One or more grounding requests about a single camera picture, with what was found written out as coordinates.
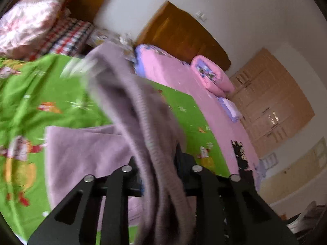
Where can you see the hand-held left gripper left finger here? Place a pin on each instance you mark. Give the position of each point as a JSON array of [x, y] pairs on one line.
[[130, 181]]

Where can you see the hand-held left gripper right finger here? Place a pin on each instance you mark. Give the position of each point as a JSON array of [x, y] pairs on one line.
[[189, 178]]

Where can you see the mauve knitted sweater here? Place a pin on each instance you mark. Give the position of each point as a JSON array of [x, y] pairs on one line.
[[127, 102]]

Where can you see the black patterned cloth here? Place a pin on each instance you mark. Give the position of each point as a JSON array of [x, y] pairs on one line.
[[241, 155]]

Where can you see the white plastic stool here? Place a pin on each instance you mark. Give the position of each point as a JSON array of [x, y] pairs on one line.
[[269, 161]]

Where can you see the lavender folded cloth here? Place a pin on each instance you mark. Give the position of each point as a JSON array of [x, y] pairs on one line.
[[230, 107]]

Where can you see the pink folded quilt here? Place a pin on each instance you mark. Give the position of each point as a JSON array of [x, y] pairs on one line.
[[217, 79]]

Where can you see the beige low cabinet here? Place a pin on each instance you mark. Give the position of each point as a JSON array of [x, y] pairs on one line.
[[293, 173]]

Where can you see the pink bed sheet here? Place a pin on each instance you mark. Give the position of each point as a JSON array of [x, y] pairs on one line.
[[178, 74]]

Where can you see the light wooden wardrobe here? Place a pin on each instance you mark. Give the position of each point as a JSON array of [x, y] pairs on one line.
[[270, 94]]

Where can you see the dark cloth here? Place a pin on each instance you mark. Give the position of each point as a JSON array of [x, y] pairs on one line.
[[309, 217]]

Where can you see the green printed blanket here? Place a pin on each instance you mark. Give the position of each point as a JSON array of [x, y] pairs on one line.
[[38, 86]]

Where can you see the orange wooden headboard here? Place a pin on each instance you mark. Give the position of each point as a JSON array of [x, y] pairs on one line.
[[178, 33]]

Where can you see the cloth-covered nightstand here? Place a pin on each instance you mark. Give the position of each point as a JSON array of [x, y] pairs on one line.
[[102, 35]]

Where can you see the plaid bed sheet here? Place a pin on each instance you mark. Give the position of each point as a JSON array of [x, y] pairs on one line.
[[66, 35]]

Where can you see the dark wooden headboard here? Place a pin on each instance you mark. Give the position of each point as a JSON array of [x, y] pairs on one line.
[[94, 0]]

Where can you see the pink floral pillow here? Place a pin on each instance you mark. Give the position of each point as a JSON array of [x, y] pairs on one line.
[[30, 23]]

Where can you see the white wall switch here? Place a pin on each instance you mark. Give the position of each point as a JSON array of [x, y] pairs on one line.
[[201, 15]]

